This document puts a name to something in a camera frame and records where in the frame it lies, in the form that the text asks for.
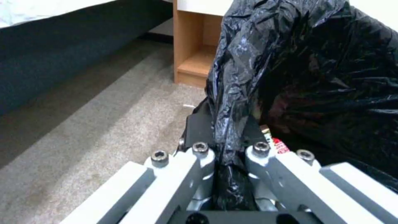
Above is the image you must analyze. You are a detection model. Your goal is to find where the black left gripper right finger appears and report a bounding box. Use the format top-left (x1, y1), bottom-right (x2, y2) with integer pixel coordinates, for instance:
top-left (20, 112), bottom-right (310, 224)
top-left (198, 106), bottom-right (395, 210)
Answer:
top-left (244, 115), bottom-right (398, 224)

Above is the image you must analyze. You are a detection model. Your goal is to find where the red and white wrapper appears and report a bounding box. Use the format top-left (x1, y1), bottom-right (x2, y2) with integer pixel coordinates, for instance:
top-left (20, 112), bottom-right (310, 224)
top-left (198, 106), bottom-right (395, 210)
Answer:
top-left (271, 138), bottom-right (292, 155)

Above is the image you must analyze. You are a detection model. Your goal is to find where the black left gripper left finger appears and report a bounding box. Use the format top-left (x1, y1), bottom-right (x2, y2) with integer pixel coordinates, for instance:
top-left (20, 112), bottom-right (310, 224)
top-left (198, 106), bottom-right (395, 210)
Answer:
top-left (66, 109), bottom-right (217, 224)

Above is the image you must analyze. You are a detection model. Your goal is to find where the dark blue bed base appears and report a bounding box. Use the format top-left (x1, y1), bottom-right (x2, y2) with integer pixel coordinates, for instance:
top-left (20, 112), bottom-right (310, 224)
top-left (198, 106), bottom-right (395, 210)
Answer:
top-left (0, 0), bottom-right (174, 118)

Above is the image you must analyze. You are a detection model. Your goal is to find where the white bed sheet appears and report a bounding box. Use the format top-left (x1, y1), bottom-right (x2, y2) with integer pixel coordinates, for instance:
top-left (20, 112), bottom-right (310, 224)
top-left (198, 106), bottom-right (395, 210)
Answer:
top-left (0, 0), bottom-right (167, 29)

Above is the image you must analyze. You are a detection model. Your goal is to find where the small brown and white packet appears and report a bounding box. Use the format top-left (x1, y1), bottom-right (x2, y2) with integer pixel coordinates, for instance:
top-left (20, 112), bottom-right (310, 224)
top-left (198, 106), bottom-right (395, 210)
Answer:
top-left (261, 125), bottom-right (273, 143)

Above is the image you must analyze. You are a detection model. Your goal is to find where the black plastic trash bag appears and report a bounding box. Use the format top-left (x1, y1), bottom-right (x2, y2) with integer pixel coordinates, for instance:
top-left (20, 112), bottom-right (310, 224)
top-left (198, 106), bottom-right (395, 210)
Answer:
top-left (186, 0), bottom-right (398, 210)

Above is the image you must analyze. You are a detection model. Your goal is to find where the wooden bedside cabinet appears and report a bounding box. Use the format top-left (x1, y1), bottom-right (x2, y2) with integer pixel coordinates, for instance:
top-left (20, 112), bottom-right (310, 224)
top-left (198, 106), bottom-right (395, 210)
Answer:
top-left (172, 0), bottom-right (233, 89)

